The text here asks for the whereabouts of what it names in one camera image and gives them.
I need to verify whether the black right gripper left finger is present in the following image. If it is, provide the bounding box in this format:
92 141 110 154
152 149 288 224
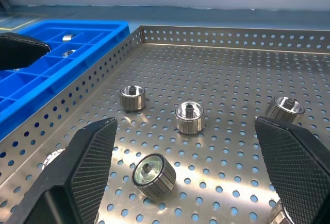
5 117 119 224

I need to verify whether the blue compartment tray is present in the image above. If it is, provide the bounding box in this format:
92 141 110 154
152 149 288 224
0 20 130 142

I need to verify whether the perforated metal tray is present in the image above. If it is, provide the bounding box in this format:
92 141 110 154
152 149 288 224
0 25 330 224

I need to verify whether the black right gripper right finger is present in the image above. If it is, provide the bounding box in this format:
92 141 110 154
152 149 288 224
254 116 330 224

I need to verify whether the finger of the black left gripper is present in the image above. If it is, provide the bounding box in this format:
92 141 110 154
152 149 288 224
0 32 52 71

